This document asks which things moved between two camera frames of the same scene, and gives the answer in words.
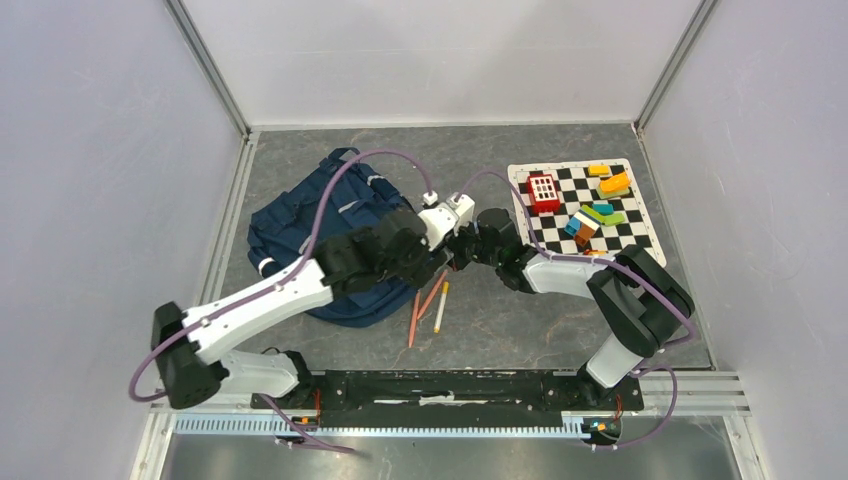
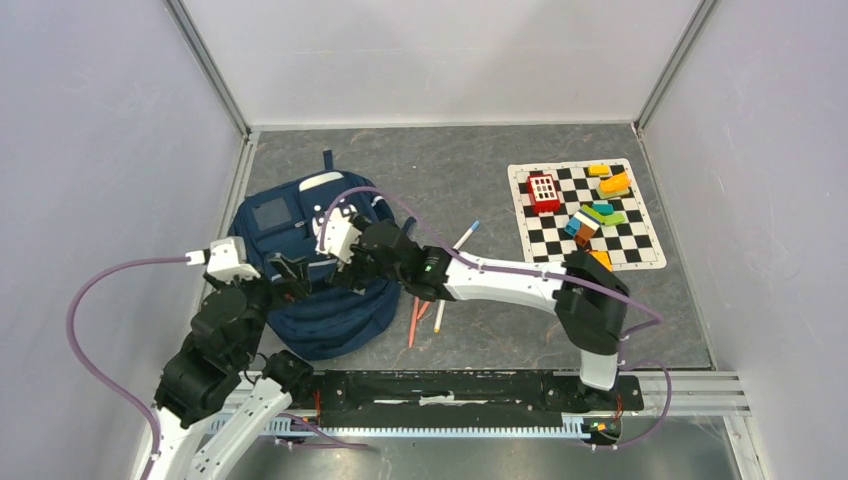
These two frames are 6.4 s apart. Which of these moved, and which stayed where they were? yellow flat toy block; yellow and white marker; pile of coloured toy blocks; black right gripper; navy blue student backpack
Moved: black right gripper; navy blue student backpack
Stayed: yellow and white marker; pile of coloured toy blocks; yellow flat toy block
